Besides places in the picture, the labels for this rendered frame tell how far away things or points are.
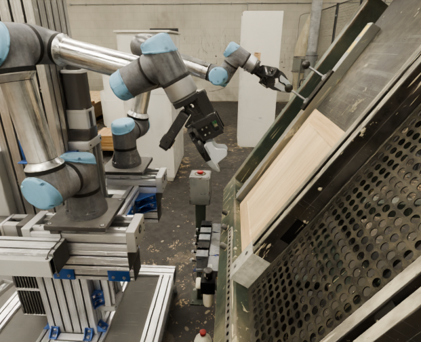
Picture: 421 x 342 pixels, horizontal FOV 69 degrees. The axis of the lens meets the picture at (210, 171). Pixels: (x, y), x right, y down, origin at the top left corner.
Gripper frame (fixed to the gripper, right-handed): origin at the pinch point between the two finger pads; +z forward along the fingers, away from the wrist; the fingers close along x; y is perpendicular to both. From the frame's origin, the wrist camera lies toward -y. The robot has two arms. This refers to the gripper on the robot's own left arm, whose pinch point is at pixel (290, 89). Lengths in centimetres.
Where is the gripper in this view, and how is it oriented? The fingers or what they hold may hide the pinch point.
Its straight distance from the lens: 153.8
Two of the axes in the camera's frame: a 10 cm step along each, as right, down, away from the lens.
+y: -1.2, -1.0, 9.9
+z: 8.4, 5.2, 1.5
